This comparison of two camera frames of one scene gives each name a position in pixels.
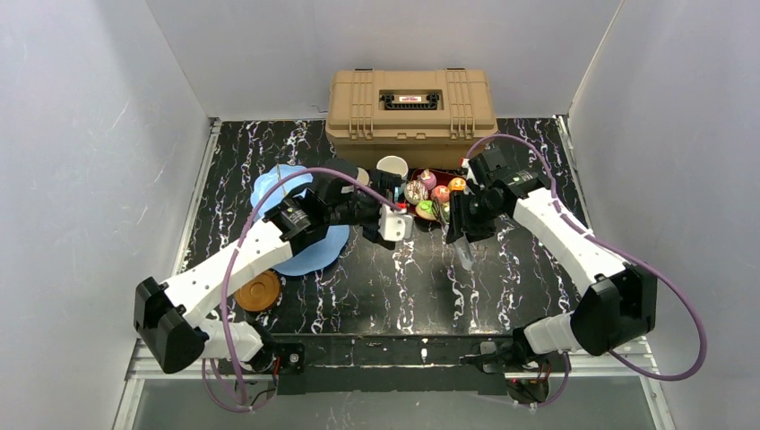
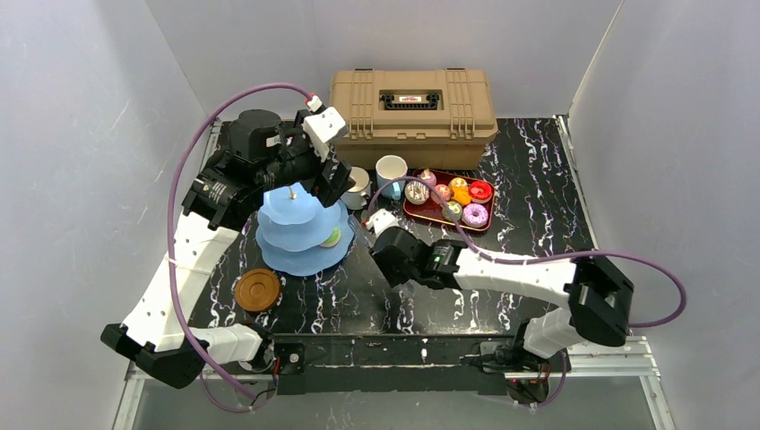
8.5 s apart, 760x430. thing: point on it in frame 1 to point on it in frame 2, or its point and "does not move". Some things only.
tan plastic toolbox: (429, 117) does not move
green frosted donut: (426, 210) to (333, 239)
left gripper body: (386, 184) to (332, 172)
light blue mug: (393, 164) does not move
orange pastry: (457, 184) does not move
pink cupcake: (428, 178) does not move
